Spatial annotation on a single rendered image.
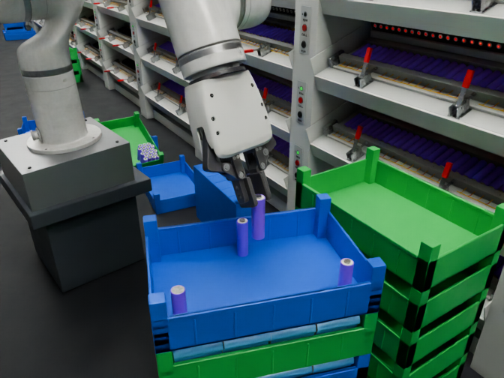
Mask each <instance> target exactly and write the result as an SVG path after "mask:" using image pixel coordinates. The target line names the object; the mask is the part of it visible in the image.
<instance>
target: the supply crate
mask: <svg viewBox="0 0 504 378"><path fill-rule="evenodd" d="M331 201H332V199H331V197H330V196H329V195H328V194H327V193H321V194H317V195H316V205H315V208H314V207H312V208H301V209H295V210H289V211H278V212H272V213H266V214H265V238H264V239H262V240H255V239H253V238H252V236H251V215H249V216H243V217H232V218H226V219H220V220H209V221H203V222H197V223H186V224H180V225H174V226H163V227H158V223H157V217H156V214H152V215H146V216H143V226H144V231H145V248H146V259H147V271H148V293H149V294H148V307H149V313H150V318H151V329H152V334H153V339H154V349H155V354H158V353H166V352H170V351H174V350H182V349H186V348H190V347H198V346H202V345H206V344H213V343H217V342H221V341H229V340H233V339H237V338H245V337H249V336H253V335H261V334H265V333H269V332H276V331H280V330H285V329H292V328H296V327H301V326H308V325H312V324H317V323H324V322H328V321H332V320H339V319H344V318H348V317H355V316H360V315H364V314H372V313H376V312H379V308H380V300H381V295H382V291H383V283H384V278H385V273H386V264H385V263H384V262H383V261H382V259H381V258H380V257H374V258H369V259H367V258H366V257H365V255H364V254H363V253H362V252H361V251H360V250H359V248H358V247H357V245H356V244H355V243H354V241H353V240H352V239H351V238H350V237H349V235H348V234H347V233H346V231H345V230H344V228H343V227H342V226H341V225H340V224H339V223H338V221H337V220H336V219H335V217H334V216H333V214H332V213H331V212H330V208H331ZM239 218H247V219H248V255H247V256H244V257H241V256H238V254H237V229H236V221H237V220H238V219H239ZM343 258H349V259H351V260H353V262H354V267H353V273H352V284H348V285H344V286H338V276H339V269H340V263H341V260H342V259H343ZM176 285H182V286H183V287H184V288H185V292H186V300H187V313H180V314H175V315H173V307H172V300H171V293H170V290H171V288H172V287H174V286H176Z"/></svg>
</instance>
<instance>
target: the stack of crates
mask: <svg viewBox="0 0 504 378"><path fill-rule="evenodd" d="M379 156H380V148H377V147H376V146H371V147H368V148H367V151H366V158H365V159H364V160H359V161H356V162H354V163H349V164H347V165H344V166H339V167H337V168H334V169H330V170H327V171H325V172H320V173H317V174H315V175H311V169H310V168H308V167H306V166H302V167H299V168H297V176H296V190H295V209H306V208H312V207H314V208H315V205H316V195H317V194H328V195H329V196H330V197H331V208H330V212H331V213H332V214H333V216H334V217H335V219H336V220H337V221H338V223H339V224H340V225H341V226H342V227H343V229H344V230H345V231H346V233H347V234H348V235H349V237H350V238H351V239H352V240H353V241H354V243H355V244H356V245H357V247H358V248H359V250H360V251H361V252H362V253H363V254H364V256H365V257H366V258H367V259H369V258H374V257H380V258H381V259H382V261H383V262H384V263H385V264H386V270H385V278H384V283H383V288H382V295H381V300H380V304H379V312H378V316H377V321H376V329H375V334H374V338H373V346H372V350H371V354H370V362H369V368H368V372H367V378H461V374H462V371H463V369H464V364H465V361H466V359H467V354H468V352H469V350H470V346H471V343H472V341H473V336H474V334H475V330H476V326H477V324H478V321H479V318H480V315H481V312H482V308H483V306H484V303H485V299H486V296H487V294H488V290H489V287H490V285H491V281H492V278H493V276H494V272H495V269H496V266H497V261H498V259H499V256H500V252H501V249H502V248H503V243H504V203H502V204H499V205H497V206H496V210H495V212H494V213H493V212H491V211H488V210H487V209H485V208H482V207H480V206H478V205H476V204H474V203H472V202H469V201H467V200H465V199H463V198H460V197H459V196H456V195H454V194H453V193H449V192H448V191H446V190H443V189H442V188H439V187H437V186H435V185H433V184H430V183H428V182H426V181H424V180H422V179H420V178H417V177H415V176H414V175H411V174H409V173H407V172H404V171H403V170H401V169H398V168H396V167H394V166H392V165H390V164H387V163H385V162H383V161H381V160H379Z"/></svg>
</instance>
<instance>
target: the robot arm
mask: <svg viewBox="0 0 504 378"><path fill-rule="evenodd" d="M158 1H159V4H160V8H161V11H162V14H163V18H164V20H165V23H166V27H167V29H168V32H169V36H170V39H171V41H172V45H173V48H174V50H175V55H176V58H177V60H178V64H179V67H180V69H181V73H182V76H183V79H184V80H193V81H191V82H189V86H187V87H185V88H184V94H185V102H186V108H187V116H188V120H189V124H190V129H191V133H192V136H193V141H194V144H195V147H196V151H197V154H198V156H199V159H200V160H201V161H202V169H203V170H204V171H205V172H211V173H220V174H221V175H222V176H224V177H226V180H228V181H231V182H232V186H233V188H234V191H235V195H236V198H237V200H238V202H239V205H240V206H241V208H253V207H256V206H257V204H258V202H257V197H256V194H262V195H264V196H265V200H270V199H271V198H272V195H271V191H270V189H269V184H268V182H267V178H266V174H265V171H264V170H265V169H266V168H267V163H266V161H267V158H268V156H269V152H270V151H271V150H272V149H273V148H274V147H275V146H276V141H275V139H274V137H273V136H272V127H271V124H270V121H269V117H268V114H267V112H266V108H265V105H264V103H263V99H262V98H261V95H260V92H259V90H258V88H257V85H256V83H255V82H254V79H253V77H252V76H251V73H250V71H249V70H246V69H245V66H240V64H241V63H243V62H246V61H247V59H246V56H245V52H244V49H243V46H242V42H241V39H240V36H239V31H238V30H242V29H249V28H253V27H255V26H258V25H259V24H261V23H262V22H263V21H265V20H266V18H267V17H268V15H269V13H270V10H271V8H272V0H158ZM83 4H84V0H0V23H3V24H10V23H23V22H28V21H35V20H44V24H43V27H42V29H41V30H40V31H39V32H38V33H37V34H36V35H35V36H33V37H31V38H29V39H28V40H26V41H25V42H23V43H22V44H21V45H20V46H19V47H18V48H17V51H16V56H17V60H18V63H19V69H20V71H21V74H22V79H23V82H24V85H25V90H26V92H27V95H28V100H29V103H30V106H31V110H32V113H33V116H34V120H35V124H36V126H37V127H36V128H35V130H34V131H32V130H30V132H31V136H30V137H29V138H28V140H27V141H26V145H27V147H28V149H29V150H30V151H31V152H34V153H38V154H43V155H55V154H63V153H68V152H74V151H77V150H80V149H84V148H86V147H88V146H91V145H92V144H94V143H96V142H97V141H98V140H99V139H100V138H101V136H102V133H101V129H100V128H99V127H98V126H95V125H93V124H86V121H85V118H84V115H83V108H82V105H81V101H80V96H79V92H78V88H77V82H76V78H75V75H74V69H73V65H72V62H71V55H70V50H69V39H70V36H71V32H72V29H73V27H74V25H75V23H76V21H77V19H78V17H79V15H80V13H81V11H82V9H83ZM242 152H243V155H244V159H245V162H246V164H247V168H248V170H249V173H247V177H245V171H244V168H243V165H242V161H241V158H240V156H239V154H241V153H242ZM253 153H254V155H253ZM219 158H220V162H218V161H217V159H219Z"/></svg>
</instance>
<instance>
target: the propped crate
mask: <svg viewBox="0 0 504 378"><path fill-rule="evenodd" d="M94 120H96V121H97V122H99V123H101V124H102V125H103V126H105V127H106V128H108V129H110V130H111V131H113V132H114V133H116V134H118V135H119V136H120V137H122V138H123V139H125V140H127V141H128V142H129V143H130V150H131V156H132V161H133V166H134V167H136V168H137V165H136V163H138V162H140V160H137V149H138V145H139V144H141V145H142V144H143V143H145V144H147V143H151V145H154V149H156V150H157V154H158V156H159V160H153V161H149V162H146V163H142V167H148V166H153V165H157V164H163V163H164V153H163V152H160V151H159V150H158V147H157V146H156V145H155V143H154V141H153V139H152V138H151V136H150V135H149V132H148V131H147V130H146V128H145V126H144V124H143V123H142V121H141V120H140V114H139V112H138V111H136V112H133V116H131V117H127V118H119V119H115V120H110V121H102V122H100V120H99V118H95V119H94Z"/></svg>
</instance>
